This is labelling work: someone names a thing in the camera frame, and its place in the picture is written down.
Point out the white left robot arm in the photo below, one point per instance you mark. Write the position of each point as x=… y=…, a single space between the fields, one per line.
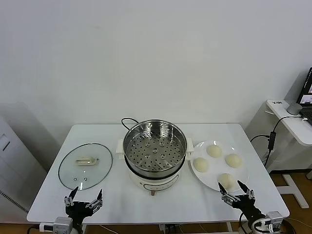
x=77 y=229

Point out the black laptop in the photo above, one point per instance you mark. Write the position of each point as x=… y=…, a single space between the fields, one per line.
x=307 y=97

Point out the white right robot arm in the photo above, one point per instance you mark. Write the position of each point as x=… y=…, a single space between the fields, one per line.
x=258 y=226

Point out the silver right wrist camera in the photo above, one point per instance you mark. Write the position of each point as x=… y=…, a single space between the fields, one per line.
x=274 y=220

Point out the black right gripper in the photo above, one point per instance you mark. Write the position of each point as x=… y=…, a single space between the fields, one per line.
x=246 y=206

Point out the stainless steel steamer basket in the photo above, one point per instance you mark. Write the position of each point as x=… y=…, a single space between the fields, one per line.
x=153 y=153

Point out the white steamed baozi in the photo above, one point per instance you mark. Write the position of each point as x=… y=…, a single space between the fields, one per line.
x=226 y=180
x=233 y=161
x=214 y=151
x=201 y=165

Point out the white side desk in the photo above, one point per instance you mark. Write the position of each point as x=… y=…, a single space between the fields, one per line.
x=292 y=126

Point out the cream electric cooker base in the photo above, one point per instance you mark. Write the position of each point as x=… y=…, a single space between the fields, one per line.
x=156 y=181

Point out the white floor cabinet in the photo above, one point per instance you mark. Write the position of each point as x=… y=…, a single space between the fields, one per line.
x=14 y=170

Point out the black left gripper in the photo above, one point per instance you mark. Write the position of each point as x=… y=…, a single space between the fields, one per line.
x=79 y=210

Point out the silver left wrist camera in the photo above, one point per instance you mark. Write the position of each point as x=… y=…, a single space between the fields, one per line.
x=62 y=224

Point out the white round plate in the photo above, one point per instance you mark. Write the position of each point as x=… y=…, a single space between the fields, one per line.
x=214 y=170

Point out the round glass pot lid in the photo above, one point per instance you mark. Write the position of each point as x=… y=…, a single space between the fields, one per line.
x=85 y=175

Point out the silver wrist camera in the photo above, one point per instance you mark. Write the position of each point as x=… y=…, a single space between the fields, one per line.
x=62 y=224
x=274 y=220

